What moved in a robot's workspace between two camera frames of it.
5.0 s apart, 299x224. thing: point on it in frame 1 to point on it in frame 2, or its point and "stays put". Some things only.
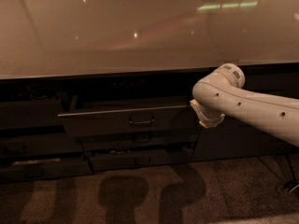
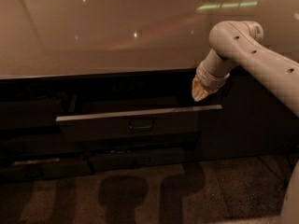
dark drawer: [101, 162] stays put
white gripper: [209, 117] to [209, 76]
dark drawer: [64, 143] stays put
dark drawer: [144, 120] stays put
